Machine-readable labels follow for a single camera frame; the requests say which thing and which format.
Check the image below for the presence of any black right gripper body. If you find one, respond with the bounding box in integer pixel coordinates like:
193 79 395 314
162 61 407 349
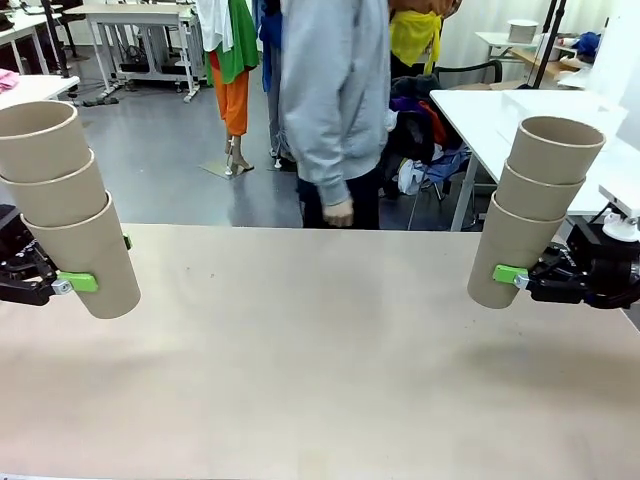
564 224 640 310

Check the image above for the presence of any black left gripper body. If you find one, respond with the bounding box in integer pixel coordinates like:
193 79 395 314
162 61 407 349
0 203 51 286

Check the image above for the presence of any tan paper cup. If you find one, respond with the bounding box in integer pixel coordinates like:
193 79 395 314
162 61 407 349
494 158 587 222
505 115 607 187
0 148 110 229
466 192 569 310
0 100 95 184
20 189 142 320

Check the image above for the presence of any person's right forearm gray sleeve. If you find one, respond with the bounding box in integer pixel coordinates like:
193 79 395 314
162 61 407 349
297 119 352 207

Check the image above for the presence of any person's right hand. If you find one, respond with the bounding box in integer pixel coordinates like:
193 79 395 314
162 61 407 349
323 199 355 227

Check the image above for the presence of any white crumpled cloth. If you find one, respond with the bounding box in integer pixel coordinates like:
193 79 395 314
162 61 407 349
398 158 427 196

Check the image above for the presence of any white table with pink cloth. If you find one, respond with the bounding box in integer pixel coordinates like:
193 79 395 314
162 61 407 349
0 74 81 109

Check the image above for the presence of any white side table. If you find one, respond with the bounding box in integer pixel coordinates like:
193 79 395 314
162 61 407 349
429 88 640 234

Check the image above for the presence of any black tripod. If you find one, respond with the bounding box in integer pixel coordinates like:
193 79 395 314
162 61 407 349
527 0 569 95

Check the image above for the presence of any black and red garment pile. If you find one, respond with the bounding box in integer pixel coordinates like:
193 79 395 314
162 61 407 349
384 74 464 166

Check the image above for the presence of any black office chair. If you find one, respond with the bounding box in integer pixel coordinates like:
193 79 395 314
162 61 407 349
433 58 504 92

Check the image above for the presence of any white board panel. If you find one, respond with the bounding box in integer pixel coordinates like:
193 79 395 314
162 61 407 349
582 14 640 109

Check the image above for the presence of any blue cloth bundle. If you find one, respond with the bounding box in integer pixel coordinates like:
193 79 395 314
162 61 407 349
571 31 603 57

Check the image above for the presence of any white background table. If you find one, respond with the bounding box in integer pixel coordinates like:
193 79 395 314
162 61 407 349
0 12 64 76

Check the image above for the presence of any gray round container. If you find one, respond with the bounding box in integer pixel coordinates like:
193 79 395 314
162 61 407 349
507 19 540 44

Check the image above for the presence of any white table with round container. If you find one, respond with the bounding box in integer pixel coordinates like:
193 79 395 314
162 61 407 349
473 30 584 64

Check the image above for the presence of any gray background desk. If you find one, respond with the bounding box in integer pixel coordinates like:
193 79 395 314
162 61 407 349
62 3 201 104

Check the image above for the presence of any hanging blue garment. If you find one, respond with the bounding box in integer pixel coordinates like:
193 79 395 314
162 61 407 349
252 0 285 96

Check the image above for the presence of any yellow garment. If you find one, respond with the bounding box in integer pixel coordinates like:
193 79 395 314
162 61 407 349
389 10 442 75

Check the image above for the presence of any person in gray hoodie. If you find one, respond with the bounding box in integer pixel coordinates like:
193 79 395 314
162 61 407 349
279 0 392 230

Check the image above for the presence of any orange brown garment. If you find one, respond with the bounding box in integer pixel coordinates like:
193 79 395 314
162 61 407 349
388 0 464 20

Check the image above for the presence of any black camera stand pole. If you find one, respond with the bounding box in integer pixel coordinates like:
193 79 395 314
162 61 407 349
38 0 74 80

